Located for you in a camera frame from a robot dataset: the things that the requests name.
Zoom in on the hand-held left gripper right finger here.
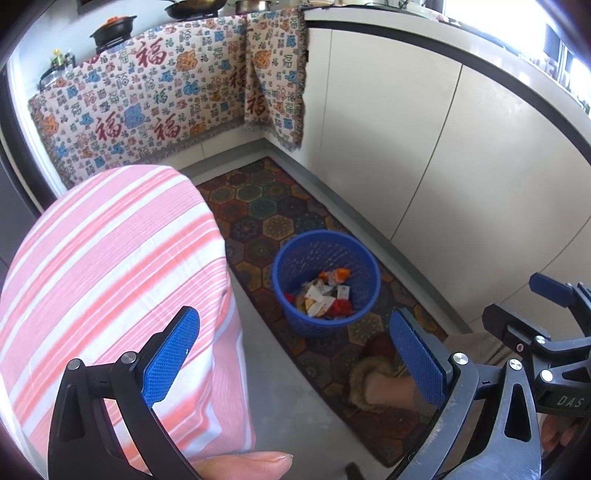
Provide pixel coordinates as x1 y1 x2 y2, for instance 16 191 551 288
389 308 543 480

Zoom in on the large printed cloth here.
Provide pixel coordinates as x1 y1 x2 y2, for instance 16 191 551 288
28 14 250 190

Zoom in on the brown fuzzy slipper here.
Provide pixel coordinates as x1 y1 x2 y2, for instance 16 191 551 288
348 335 416 411

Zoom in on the hexagon patterned rug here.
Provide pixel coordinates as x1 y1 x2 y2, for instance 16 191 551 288
196 157 472 467

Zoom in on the person's right hand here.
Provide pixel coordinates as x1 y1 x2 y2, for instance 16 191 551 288
541 415 578 450

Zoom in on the black door frame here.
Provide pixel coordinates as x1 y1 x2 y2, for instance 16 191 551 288
0 65 56 222

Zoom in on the dark wok with lid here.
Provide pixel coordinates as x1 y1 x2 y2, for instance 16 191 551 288
164 0 227 19

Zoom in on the window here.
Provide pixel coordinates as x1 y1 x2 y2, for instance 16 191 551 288
443 0 591 116

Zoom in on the white milk carton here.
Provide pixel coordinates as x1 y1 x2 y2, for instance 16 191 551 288
305 284 338 317

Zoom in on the round striped-cloth table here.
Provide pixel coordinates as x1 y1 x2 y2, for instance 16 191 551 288
0 165 257 480

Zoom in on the white kitchen counter cabinet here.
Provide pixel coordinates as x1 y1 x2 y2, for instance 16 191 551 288
302 9 591 333

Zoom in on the small printed cloth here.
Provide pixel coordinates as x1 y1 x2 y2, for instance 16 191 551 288
244 7 308 153

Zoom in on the blue plastic basket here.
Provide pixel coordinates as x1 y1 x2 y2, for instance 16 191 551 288
272 231 382 337

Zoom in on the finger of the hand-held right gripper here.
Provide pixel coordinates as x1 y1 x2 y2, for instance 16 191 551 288
529 272 591 333
482 304 591 374

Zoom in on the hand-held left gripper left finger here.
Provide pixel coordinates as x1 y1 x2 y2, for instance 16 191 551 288
47 305 204 480

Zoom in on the black clay pot orange lid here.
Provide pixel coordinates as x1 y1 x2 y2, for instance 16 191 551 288
90 15 138 47

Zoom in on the person's left hand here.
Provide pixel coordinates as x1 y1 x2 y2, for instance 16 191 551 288
198 452 294 480

